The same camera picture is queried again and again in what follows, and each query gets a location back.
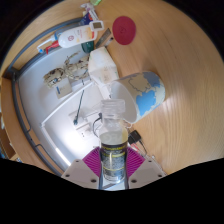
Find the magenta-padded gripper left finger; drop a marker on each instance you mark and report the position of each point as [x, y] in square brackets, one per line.
[78, 173]

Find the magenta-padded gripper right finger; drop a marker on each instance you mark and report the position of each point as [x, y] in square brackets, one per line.
[146, 173]

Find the clear bottle with dark label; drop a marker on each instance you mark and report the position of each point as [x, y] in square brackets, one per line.
[113, 156]

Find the small black charger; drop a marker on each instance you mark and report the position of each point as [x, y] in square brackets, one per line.
[135, 137]

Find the white desk lamp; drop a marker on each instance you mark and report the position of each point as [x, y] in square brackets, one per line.
[63, 110]

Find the white mug with blue patches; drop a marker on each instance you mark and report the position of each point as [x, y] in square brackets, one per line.
[146, 96]

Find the white box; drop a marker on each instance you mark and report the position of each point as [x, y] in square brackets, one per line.
[103, 65]

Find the white lotion bottle, red pump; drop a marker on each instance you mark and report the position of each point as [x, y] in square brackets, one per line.
[76, 36]

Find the flat round red coaster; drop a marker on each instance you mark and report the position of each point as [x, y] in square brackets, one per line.
[124, 30]

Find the small white digital clock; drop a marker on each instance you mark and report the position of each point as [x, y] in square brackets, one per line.
[96, 25]

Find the white tube with print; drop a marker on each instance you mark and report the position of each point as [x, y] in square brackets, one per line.
[89, 12]

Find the grey metal frame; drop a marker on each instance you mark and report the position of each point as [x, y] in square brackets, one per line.
[20, 110]

